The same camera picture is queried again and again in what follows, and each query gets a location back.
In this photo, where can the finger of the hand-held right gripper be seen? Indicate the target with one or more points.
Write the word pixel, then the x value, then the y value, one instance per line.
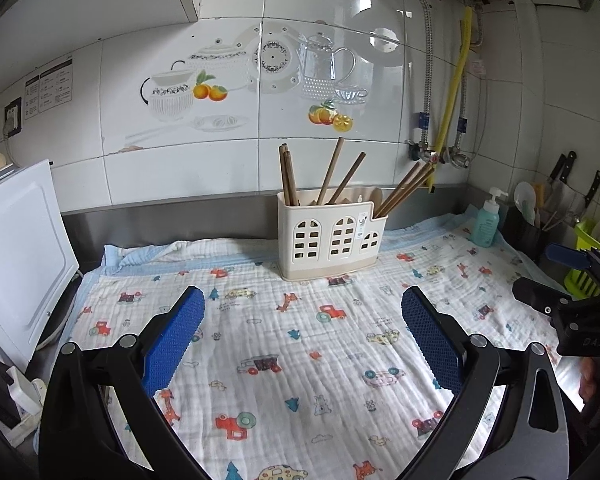
pixel 535 292
pixel 565 255

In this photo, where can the green dish rack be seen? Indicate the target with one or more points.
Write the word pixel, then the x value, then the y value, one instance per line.
pixel 582 280

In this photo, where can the white notice sticker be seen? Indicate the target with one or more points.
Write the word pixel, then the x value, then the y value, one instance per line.
pixel 50 87

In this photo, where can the tableware tile decal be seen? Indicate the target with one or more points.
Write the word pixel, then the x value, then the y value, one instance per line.
pixel 275 60

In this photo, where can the white plastic spoon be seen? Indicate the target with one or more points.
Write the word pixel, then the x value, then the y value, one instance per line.
pixel 524 195

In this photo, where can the metal pipe valve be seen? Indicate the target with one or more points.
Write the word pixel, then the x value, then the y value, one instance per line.
pixel 460 157

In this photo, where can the pile of wooden chopsticks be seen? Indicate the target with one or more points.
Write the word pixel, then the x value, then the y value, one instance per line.
pixel 347 177

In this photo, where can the wooden chopstick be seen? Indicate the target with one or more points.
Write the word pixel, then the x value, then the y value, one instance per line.
pixel 408 192
pixel 331 170
pixel 396 190
pixel 284 175

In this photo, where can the cream plastic utensil holder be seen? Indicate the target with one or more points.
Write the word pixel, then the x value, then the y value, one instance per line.
pixel 325 272

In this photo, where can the wall socket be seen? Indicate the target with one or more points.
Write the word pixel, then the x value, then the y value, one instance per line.
pixel 13 116

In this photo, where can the cartoon printed white cloth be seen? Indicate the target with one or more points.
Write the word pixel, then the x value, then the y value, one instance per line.
pixel 305 340

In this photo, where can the white appliance lid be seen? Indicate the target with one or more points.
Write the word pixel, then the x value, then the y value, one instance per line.
pixel 20 260

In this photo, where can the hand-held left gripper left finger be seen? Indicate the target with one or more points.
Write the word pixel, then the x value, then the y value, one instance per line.
pixel 175 340

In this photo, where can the black utensil container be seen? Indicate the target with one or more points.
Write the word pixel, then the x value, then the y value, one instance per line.
pixel 525 237

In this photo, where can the teal soap pump bottle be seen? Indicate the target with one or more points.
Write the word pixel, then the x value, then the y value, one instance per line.
pixel 485 225

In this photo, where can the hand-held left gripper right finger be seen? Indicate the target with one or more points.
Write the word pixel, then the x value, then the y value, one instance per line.
pixel 432 340

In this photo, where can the person's right hand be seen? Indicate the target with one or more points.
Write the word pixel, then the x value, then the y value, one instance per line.
pixel 587 377

